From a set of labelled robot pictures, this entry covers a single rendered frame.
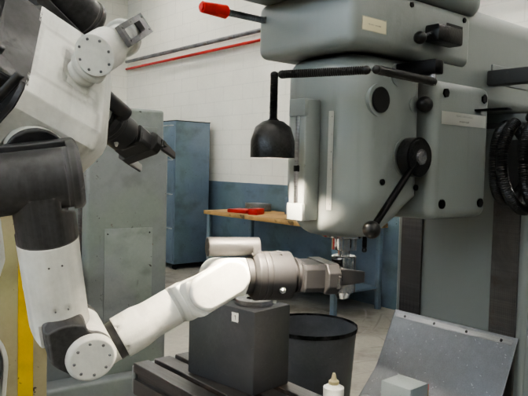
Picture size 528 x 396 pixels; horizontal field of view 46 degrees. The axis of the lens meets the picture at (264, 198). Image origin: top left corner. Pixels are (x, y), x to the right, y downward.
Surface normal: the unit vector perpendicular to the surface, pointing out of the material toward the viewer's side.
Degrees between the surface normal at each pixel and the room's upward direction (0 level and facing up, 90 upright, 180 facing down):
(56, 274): 103
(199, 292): 83
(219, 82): 90
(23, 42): 58
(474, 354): 63
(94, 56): 116
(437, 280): 90
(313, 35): 90
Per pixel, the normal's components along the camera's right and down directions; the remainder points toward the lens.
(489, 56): 0.64, 0.06
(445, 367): -0.67, -0.44
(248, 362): -0.68, 0.02
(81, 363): 0.47, 0.28
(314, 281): 0.31, 0.06
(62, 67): 0.73, -0.48
